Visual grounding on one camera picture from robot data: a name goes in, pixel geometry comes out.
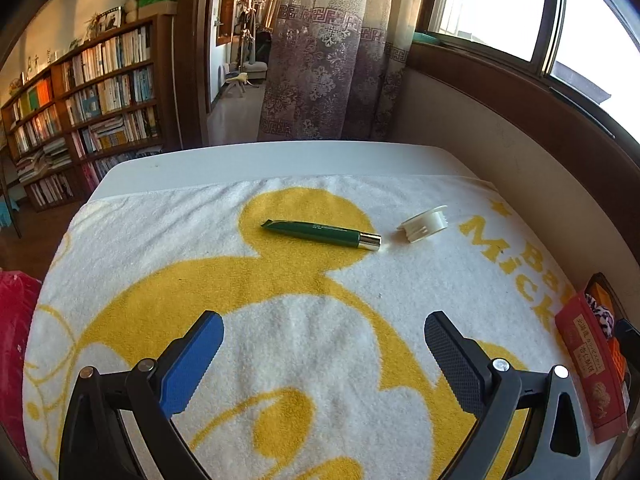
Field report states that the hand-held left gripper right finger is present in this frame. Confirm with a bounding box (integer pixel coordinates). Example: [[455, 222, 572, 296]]
[[424, 310, 593, 480]]

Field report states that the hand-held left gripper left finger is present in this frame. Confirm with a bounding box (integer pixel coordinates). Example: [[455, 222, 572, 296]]
[[59, 310, 225, 480]]

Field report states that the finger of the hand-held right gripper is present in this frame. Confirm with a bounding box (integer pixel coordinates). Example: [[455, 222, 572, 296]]
[[614, 319, 640, 356]]

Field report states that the orange embossed toy cube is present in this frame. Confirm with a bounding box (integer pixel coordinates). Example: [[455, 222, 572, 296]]
[[607, 337, 628, 383]]

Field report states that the pink leopard plush toy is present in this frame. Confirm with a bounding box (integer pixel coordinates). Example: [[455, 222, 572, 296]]
[[585, 294, 617, 338]]

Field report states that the red box container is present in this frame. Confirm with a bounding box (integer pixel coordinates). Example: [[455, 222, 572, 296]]
[[554, 272, 632, 445]]

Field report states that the white plastic cap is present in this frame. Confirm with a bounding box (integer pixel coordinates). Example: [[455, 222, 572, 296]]
[[396, 205, 450, 245]]

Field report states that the green tube with silver cap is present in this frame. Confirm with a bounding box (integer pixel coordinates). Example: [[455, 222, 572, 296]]
[[260, 219, 382, 252]]

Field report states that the white yellow printed towel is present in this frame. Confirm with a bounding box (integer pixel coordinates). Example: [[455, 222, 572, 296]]
[[22, 174, 601, 480]]

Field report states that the red blanket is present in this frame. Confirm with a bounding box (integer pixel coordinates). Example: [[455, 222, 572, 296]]
[[0, 270, 43, 461]]

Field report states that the wooden window sill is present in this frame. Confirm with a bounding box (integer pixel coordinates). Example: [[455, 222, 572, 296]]
[[407, 40, 640, 201]]

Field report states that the small wooden stool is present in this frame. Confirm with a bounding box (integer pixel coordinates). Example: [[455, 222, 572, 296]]
[[223, 71, 258, 98]]

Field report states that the wooden bookshelf with books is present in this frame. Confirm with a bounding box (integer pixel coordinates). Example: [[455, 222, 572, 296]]
[[0, 12, 176, 211]]

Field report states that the purple patterned curtain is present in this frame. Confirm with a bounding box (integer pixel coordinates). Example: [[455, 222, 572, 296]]
[[257, 0, 431, 142]]

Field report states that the coat rack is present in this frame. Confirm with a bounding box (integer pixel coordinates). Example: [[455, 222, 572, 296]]
[[235, 0, 268, 68]]

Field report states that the framed picture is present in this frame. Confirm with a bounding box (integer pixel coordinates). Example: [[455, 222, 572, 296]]
[[97, 7, 122, 33]]

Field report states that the beige cardboard box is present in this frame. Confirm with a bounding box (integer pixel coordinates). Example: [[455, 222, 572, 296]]
[[137, 1, 178, 18]]

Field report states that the window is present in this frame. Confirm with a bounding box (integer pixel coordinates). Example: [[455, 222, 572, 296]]
[[427, 0, 640, 111]]

